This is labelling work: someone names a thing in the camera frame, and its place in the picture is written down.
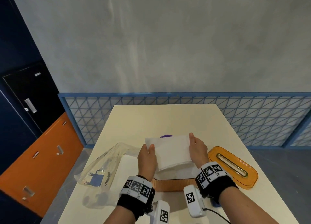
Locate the person's left forearm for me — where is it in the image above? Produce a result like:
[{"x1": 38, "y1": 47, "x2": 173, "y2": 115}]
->
[{"x1": 103, "y1": 205, "x2": 136, "y2": 224}]

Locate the cat print tissue pack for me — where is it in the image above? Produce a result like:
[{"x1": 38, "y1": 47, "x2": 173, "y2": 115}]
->
[{"x1": 74, "y1": 143, "x2": 146, "y2": 207}]

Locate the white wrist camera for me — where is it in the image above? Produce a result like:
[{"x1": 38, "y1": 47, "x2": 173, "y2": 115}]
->
[
  {"x1": 183, "y1": 185, "x2": 207, "y2": 218},
  {"x1": 145, "y1": 200, "x2": 170, "y2": 224}
]

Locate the orange slotted lid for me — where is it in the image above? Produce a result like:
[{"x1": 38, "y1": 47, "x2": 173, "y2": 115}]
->
[{"x1": 208, "y1": 146, "x2": 259, "y2": 190}]

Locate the orange locker cabinet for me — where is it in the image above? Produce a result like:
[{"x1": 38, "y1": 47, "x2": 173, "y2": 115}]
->
[{"x1": 0, "y1": 112, "x2": 84, "y2": 218}]

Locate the dark blue locker bank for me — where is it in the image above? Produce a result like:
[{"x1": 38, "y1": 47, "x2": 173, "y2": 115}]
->
[{"x1": 0, "y1": 0, "x2": 65, "y2": 224}]

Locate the person's left hand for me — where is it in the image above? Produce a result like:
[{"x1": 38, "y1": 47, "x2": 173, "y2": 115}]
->
[{"x1": 137, "y1": 143, "x2": 158, "y2": 182}]

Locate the white tissue bundle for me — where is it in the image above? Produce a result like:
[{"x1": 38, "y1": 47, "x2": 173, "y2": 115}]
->
[{"x1": 153, "y1": 163, "x2": 199, "y2": 181}]

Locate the black wristband with marker tags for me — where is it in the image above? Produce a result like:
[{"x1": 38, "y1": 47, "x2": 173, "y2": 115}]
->
[
  {"x1": 195, "y1": 162, "x2": 239, "y2": 204},
  {"x1": 116, "y1": 175, "x2": 156, "y2": 221}
]

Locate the person's right hand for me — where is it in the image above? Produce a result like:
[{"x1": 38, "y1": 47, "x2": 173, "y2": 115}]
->
[{"x1": 188, "y1": 133, "x2": 209, "y2": 169}]

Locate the silver bar locker handle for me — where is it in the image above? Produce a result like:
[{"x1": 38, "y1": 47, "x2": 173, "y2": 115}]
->
[{"x1": 24, "y1": 98, "x2": 37, "y2": 114}]

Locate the black camera cable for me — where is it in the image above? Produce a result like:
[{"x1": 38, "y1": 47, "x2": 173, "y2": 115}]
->
[{"x1": 203, "y1": 208, "x2": 231, "y2": 224}]

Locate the person's right forearm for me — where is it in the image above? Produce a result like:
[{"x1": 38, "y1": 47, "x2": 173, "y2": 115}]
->
[{"x1": 218, "y1": 186, "x2": 280, "y2": 224}]

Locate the thin white tissue sheaf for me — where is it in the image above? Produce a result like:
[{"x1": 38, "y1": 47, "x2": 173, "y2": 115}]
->
[{"x1": 145, "y1": 133, "x2": 195, "y2": 172}]

